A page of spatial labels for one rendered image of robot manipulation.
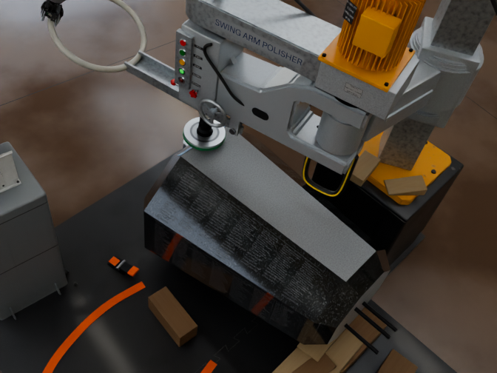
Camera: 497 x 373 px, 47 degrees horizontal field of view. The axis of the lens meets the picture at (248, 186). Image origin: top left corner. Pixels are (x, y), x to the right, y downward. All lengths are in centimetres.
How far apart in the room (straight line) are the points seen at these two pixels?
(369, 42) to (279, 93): 54
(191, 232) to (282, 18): 114
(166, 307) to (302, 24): 170
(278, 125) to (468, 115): 278
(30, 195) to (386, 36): 171
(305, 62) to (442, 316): 205
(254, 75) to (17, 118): 228
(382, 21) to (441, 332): 221
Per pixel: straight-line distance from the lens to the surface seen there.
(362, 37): 198
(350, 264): 265
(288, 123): 243
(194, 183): 284
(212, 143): 288
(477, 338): 376
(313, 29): 229
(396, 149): 311
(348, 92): 217
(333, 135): 236
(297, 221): 271
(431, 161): 332
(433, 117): 289
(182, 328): 316
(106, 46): 490
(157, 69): 296
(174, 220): 288
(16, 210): 277
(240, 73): 249
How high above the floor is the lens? 300
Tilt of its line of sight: 50 degrees down
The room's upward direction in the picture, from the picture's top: 11 degrees clockwise
